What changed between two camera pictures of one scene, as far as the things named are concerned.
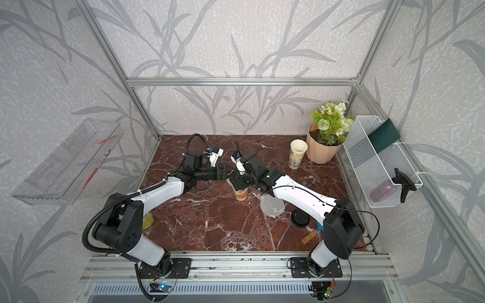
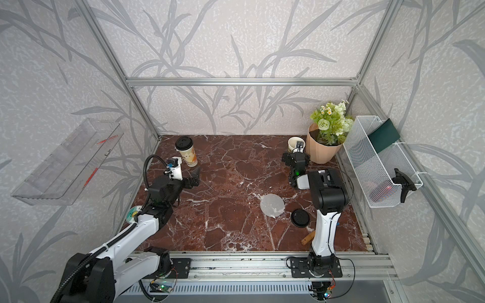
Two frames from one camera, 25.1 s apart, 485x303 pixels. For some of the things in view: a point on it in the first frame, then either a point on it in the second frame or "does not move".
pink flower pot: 317,152 does not move
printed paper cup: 240,194 to 185,144
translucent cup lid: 271,206 does not move
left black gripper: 221,172 to 195,178
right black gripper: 237,182 to 288,155
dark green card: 384,136 does not move
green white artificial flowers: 333,124 does not move
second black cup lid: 299,218 does not move
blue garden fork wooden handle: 319,229 does not move
